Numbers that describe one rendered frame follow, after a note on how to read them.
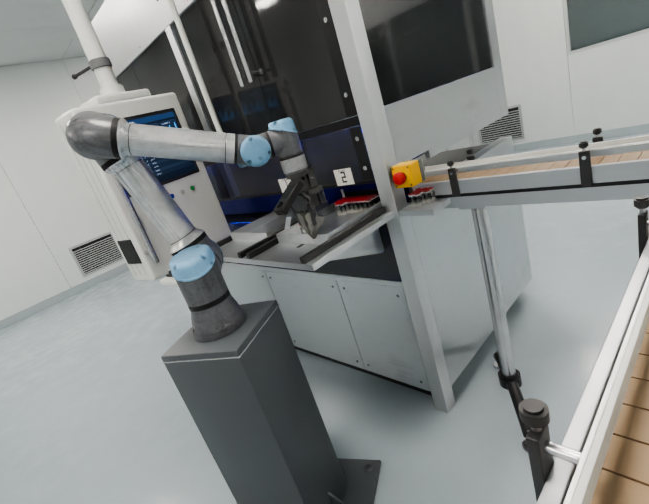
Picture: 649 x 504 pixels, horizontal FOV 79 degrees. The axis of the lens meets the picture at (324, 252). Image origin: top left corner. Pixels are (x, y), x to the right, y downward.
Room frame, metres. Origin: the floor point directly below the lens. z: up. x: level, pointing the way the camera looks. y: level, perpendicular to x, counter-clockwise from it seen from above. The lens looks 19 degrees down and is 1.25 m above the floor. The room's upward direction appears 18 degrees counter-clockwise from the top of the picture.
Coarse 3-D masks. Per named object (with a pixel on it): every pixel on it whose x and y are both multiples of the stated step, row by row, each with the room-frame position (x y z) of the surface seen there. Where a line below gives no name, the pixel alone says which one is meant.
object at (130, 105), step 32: (96, 96) 1.79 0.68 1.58; (128, 96) 1.89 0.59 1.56; (160, 96) 1.99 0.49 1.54; (64, 128) 1.75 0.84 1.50; (160, 160) 1.88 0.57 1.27; (192, 160) 2.01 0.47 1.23; (96, 192) 1.75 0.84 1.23; (192, 192) 1.96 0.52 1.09; (128, 224) 1.68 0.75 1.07; (224, 224) 2.04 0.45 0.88; (128, 256) 1.74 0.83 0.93; (160, 256) 1.73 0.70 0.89
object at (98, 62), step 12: (72, 0) 1.89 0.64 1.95; (72, 12) 1.89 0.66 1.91; (84, 12) 1.91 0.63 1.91; (84, 24) 1.90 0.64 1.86; (84, 36) 1.89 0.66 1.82; (96, 36) 1.92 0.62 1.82; (84, 48) 1.90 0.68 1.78; (96, 48) 1.90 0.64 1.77; (96, 60) 1.88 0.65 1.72; (108, 60) 1.92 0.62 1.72; (84, 72) 1.91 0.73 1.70; (96, 72) 1.90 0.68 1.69; (108, 72) 1.90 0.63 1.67; (108, 84) 1.89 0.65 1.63; (120, 84) 1.93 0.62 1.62
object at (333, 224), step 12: (324, 216) 1.49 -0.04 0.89; (336, 216) 1.45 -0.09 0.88; (348, 216) 1.39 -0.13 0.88; (360, 216) 1.25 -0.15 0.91; (288, 228) 1.37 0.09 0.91; (324, 228) 1.34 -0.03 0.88; (336, 228) 1.17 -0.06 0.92; (288, 240) 1.30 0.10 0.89; (300, 240) 1.25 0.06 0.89; (312, 240) 1.20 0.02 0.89; (324, 240) 1.16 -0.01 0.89
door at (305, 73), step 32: (256, 0) 1.56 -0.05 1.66; (288, 0) 1.44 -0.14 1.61; (256, 32) 1.60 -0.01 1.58; (288, 32) 1.47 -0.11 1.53; (320, 32) 1.37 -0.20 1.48; (256, 64) 1.64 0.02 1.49; (288, 64) 1.51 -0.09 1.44; (320, 64) 1.40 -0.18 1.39; (288, 96) 1.55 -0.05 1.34; (320, 96) 1.43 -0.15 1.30
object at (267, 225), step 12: (324, 204) 1.61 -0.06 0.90; (264, 216) 1.73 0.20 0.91; (276, 216) 1.76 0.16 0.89; (288, 216) 1.71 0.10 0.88; (240, 228) 1.64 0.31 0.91; (252, 228) 1.68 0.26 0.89; (264, 228) 1.63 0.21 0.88; (276, 228) 1.44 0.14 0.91; (240, 240) 1.56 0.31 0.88; (252, 240) 1.49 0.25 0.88
